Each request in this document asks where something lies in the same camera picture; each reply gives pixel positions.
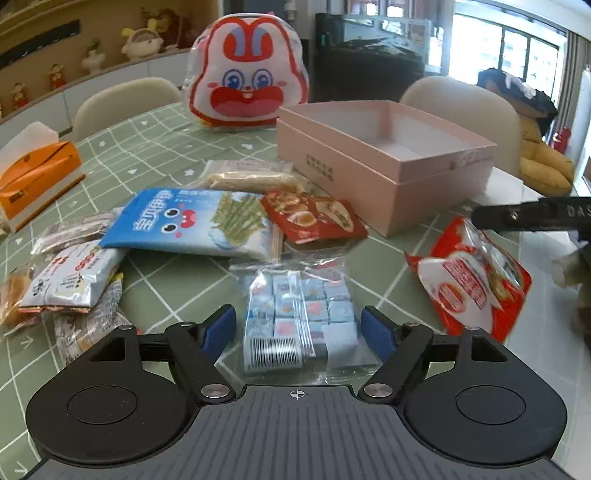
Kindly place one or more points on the white plush toy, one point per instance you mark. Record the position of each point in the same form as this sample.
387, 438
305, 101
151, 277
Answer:
141, 44

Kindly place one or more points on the white vase figurine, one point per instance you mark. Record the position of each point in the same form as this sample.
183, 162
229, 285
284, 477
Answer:
94, 57

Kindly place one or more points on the small red snack packet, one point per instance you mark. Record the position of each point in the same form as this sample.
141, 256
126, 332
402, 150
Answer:
314, 217

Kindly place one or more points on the clear packet of beige bars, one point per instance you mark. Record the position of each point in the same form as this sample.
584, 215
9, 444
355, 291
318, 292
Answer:
244, 177

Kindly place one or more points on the green checked tablecloth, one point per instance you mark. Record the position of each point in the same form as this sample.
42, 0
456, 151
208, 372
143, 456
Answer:
180, 286

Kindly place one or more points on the dark jacket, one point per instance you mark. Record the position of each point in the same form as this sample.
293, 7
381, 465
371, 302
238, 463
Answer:
517, 90

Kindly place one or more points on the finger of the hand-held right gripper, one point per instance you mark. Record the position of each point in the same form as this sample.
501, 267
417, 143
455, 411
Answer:
508, 216

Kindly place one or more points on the silver white snack packet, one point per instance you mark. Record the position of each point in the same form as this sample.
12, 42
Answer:
69, 277

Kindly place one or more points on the orange tissue box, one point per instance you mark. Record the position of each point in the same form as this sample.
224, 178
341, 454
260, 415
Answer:
37, 170

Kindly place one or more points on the clear packet of brown biscuits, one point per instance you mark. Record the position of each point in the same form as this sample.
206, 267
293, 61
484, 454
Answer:
83, 332

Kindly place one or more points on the rabbit-shaped red white bag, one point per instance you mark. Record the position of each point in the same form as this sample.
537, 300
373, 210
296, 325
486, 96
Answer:
249, 78

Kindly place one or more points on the beige chair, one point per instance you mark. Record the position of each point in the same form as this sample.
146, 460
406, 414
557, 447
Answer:
466, 104
124, 104

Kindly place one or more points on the clear bag of blue cubes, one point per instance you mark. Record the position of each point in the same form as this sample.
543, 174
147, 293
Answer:
295, 314

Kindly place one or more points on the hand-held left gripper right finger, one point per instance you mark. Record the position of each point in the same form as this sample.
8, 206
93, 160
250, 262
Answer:
375, 326

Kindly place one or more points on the black cabinet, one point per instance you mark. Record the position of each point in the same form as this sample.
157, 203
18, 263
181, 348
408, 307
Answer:
364, 60

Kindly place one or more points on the small red toy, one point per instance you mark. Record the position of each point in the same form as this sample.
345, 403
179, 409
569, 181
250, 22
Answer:
562, 138

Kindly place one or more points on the yellow cushion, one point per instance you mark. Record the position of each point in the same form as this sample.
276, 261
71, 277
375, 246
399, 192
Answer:
545, 166

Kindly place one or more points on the pink cardboard box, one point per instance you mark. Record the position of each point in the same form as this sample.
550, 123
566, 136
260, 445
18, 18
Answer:
369, 180

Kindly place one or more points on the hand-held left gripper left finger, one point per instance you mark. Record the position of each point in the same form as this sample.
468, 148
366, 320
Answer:
220, 325

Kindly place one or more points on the red figurine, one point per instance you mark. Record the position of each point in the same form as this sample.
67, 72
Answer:
57, 77
19, 96

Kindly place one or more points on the brown plush toy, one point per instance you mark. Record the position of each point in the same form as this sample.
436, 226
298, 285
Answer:
168, 25

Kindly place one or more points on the red white snack bag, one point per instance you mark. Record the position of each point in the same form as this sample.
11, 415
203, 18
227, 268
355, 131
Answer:
466, 286

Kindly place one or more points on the blue snack bag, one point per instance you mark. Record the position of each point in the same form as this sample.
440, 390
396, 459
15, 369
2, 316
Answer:
184, 221

